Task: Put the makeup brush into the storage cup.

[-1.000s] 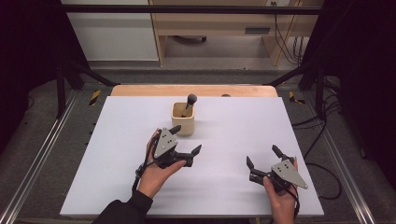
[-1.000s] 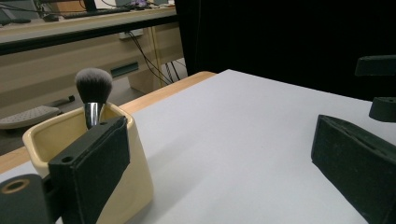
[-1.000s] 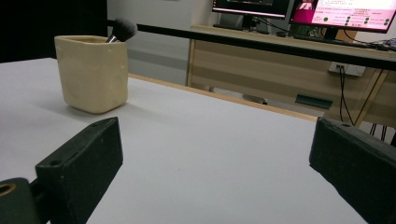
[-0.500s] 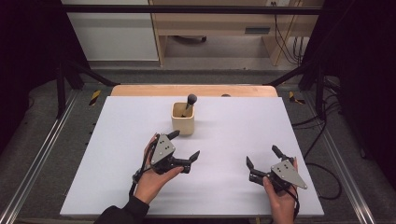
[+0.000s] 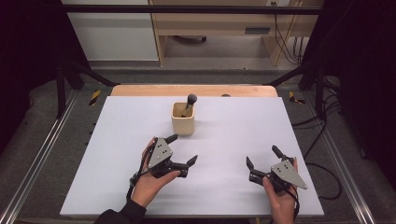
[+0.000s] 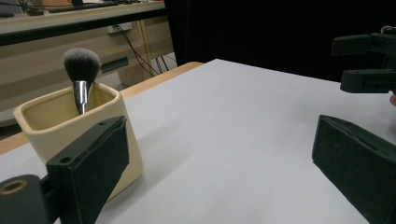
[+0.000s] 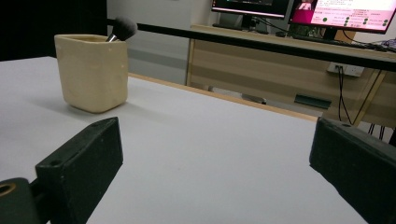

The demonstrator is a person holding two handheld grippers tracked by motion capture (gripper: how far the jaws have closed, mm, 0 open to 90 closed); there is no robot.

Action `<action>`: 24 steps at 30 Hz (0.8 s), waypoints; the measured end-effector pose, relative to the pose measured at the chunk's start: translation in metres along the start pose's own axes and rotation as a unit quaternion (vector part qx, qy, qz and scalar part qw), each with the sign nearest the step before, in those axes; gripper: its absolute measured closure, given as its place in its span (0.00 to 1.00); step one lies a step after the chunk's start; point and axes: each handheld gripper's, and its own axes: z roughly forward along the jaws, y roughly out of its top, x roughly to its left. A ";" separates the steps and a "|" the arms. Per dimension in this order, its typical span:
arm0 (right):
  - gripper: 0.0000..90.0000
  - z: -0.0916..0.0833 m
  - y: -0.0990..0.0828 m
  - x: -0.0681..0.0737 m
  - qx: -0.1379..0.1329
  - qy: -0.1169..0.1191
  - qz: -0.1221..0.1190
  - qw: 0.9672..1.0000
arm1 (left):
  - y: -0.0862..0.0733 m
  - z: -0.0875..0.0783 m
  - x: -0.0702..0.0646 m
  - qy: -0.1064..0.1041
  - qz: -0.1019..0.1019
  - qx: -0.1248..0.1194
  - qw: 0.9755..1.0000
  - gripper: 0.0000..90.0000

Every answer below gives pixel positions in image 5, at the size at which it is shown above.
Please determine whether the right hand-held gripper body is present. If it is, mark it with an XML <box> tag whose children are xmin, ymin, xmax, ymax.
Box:
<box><xmin>248</xmin><ymin>159</ymin><xmax>309</xmax><ymax>193</ymax></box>

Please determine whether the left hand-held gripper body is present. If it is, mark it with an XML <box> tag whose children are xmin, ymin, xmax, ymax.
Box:
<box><xmin>148</xmin><ymin>136</ymin><xmax>190</xmax><ymax>179</ymax></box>

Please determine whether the beige square cup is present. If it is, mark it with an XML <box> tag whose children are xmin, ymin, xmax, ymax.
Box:
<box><xmin>170</xmin><ymin>102</ymin><xmax>196</xmax><ymax>136</ymax></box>

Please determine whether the makeup brush with silver ferrule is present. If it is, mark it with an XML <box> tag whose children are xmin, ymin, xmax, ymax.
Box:
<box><xmin>180</xmin><ymin>93</ymin><xmax>198</xmax><ymax>119</ymax></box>

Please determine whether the person's right hand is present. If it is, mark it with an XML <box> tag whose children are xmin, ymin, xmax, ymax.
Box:
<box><xmin>262</xmin><ymin>176</ymin><xmax>299</xmax><ymax>217</ymax></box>

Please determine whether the person's left hand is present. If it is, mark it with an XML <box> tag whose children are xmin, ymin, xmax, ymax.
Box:
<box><xmin>130</xmin><ymin>136</ymin><xmax>182</xmax><ymax>209</ymax></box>

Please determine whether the yellow black hazard tape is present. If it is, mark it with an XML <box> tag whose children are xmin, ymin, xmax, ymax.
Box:
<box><xmin>89</xmin><ymin>90</ymin><xmax>103</xmax><ymax>107</ymax></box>
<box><xmin>288</xmin><ymin>91</ymin><xmax>306</xmax><ymax>105</ymax></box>

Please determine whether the black curtain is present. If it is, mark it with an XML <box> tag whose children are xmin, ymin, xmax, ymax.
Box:
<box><xmin>0</xmin><ymin>0</ymin><xmax>92</xmax><ymax>155</ymax></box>
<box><xmin>306</xmin><ymin>0</ymin><xmax>396</xmax><ymax>190</ymax></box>

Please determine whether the white partition panel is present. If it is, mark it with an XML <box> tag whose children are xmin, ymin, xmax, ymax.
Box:
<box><xmin>61</xmin><ymin>0</ymin><xmax>160</xmax><ymax>62</ymax></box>

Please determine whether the wooden desk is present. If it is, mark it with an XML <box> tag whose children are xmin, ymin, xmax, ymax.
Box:
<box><xmin>148</xmin><ymin>0</ymin><xmax>325</xmax><ymax>67</ymax></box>

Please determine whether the right hand-held gripper cable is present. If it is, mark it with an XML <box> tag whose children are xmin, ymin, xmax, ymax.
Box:
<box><xmin>284</xmin><ymin>186</ymin><xmax>302</xmax><ymax>224</ymax></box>

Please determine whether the hand-held gripper cable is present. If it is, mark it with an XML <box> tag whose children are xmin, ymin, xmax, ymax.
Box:
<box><xmin>125</xmin><ymin>145</ymin><xmax>157</xmax><ymax>201</ymax></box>
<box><xmin>284</xmin><ymin>186</ymin><xmax>302</xmax><ymax>224</ymax></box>

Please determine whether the left hand-held gripper cable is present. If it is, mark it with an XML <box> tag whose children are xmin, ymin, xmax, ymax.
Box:
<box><xmin>125</xmin><ymin>145</ymin><xmax>157</xmax><ymax>201</ymax></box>

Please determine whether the black floor cable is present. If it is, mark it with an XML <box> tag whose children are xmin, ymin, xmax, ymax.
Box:
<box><xmin>291</xmin><ymin>77</ymin><xmax>344</xmax><ymax>201</ymax></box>

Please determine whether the aluminium floor rail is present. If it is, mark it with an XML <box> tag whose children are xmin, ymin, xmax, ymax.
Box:
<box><xmin>305</xmin><ymin>91</ymin><xmax>378</xmax><ymax>224</ymax></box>
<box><xmin>0</xmin><ymin>89</ymin><xmax>80</xmax><ymax>224</ymax></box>

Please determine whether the black frame leg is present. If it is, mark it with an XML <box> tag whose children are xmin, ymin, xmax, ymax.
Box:
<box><xmin>55</xmin><ymin>58</ymin><xmax>120</xmax><ymax>119</ymax></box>
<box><xmin>263</xmin><ymin>58</ymin><xmax>329</xmax><ymax>120</ymax></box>

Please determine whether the black power cable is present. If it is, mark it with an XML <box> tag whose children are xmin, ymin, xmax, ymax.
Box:
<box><xmin>271</xmin><ymin>1</ymin><xmax>304</xmax><ymax>66</ymax></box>

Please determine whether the black frame crossbar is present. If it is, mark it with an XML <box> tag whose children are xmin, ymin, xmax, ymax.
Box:
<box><xmin>61</xmin><ymin>4</ymin><xmax>325</xmax><ymax>16</ymax></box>

